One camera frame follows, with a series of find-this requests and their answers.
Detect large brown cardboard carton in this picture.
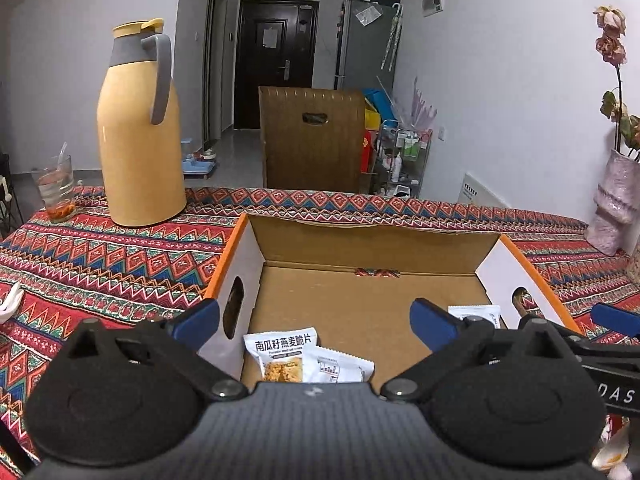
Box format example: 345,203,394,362
258,86,368,194

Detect white cracker snack packet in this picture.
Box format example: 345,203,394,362
243,329,319,384

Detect orange-edged cardboard box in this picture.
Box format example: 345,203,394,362
205,212,583,386

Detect drinking glass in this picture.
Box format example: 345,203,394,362
31,142,77,223

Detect dried pink flowers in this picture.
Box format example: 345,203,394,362
593,5,640,161

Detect grey refrigerator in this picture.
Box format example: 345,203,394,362
334,0,403,92

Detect dark entrance door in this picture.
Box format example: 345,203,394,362
233,0,320,131

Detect white printed snack packet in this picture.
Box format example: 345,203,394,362
447,305,501,331
302,347,376,384

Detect black metal rack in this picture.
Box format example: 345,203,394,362
0,147,25,236

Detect blue bag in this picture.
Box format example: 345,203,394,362
362,88,398,123

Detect white plastic object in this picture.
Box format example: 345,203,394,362
0,282,23,323

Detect blue pet bowl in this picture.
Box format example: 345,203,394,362
181,139,218,179

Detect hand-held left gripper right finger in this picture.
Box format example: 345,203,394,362
380,298,523,403

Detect metal wire trolley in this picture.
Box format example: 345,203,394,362
375,120,432,197

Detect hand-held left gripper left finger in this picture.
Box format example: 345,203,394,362
114,299,247,402

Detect white hanging umbrella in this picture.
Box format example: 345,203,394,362
381,2,403,72

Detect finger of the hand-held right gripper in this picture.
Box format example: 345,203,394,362
590,304,640,339
547,324,640,361

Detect red gift box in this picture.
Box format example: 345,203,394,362
359,130,376,176

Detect pink feather decoration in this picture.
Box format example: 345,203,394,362
397,77,438,133

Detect yellow thermos jug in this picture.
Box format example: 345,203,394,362
96,18,188,227

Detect pink textured vase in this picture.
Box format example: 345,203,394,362
584,149,637,257

